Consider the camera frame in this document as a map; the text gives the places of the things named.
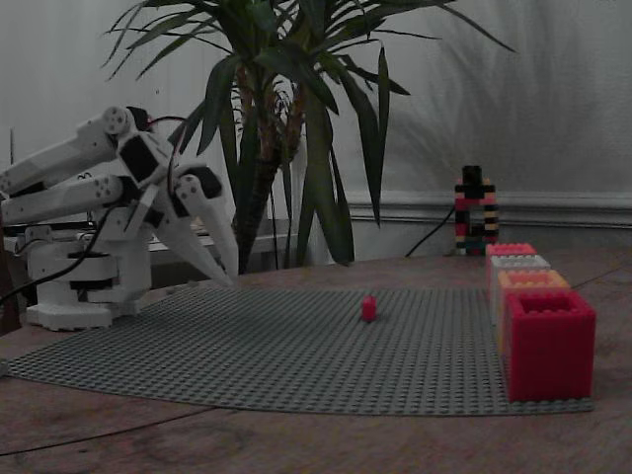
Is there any grey studded baseplate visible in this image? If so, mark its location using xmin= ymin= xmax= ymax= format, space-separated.
xmin=2 ymin=284 xmax=596 ymax=418

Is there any multicolour brick tower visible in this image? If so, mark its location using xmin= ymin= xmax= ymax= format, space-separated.
xmin=452 ymin=164 xmax=498 ymax=258

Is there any white brick box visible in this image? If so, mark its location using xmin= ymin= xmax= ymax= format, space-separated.
xmin=485 ymin=254 xmax=552 ymax=327

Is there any orange brick box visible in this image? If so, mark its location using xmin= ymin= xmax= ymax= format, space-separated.
xmin=496 ymin=269 xmax=572 ymax=356

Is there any large red brick box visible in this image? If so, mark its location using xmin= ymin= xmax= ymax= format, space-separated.
xmin=504 ymin=290 xmax=597 ymax=404

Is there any green yucca plant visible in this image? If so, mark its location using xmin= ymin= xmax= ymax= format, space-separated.
xmin=101 ymin=0 xmax=517 ymax=276

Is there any red arm wire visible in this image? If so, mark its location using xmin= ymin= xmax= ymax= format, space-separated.
xmin=146 ymin=115 xmax=189 ymax=198

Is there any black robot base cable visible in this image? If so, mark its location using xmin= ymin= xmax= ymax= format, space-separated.
xmin=0 ymin=206 xmax=113 ymax=303

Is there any black cable on table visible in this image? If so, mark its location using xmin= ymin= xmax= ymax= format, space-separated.
xmin=0 ymin=407 xmax=213 ymax=458

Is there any thin black tower cable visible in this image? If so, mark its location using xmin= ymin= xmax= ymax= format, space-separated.
xmin=405 ymin=204 xmax=458 ymax=259

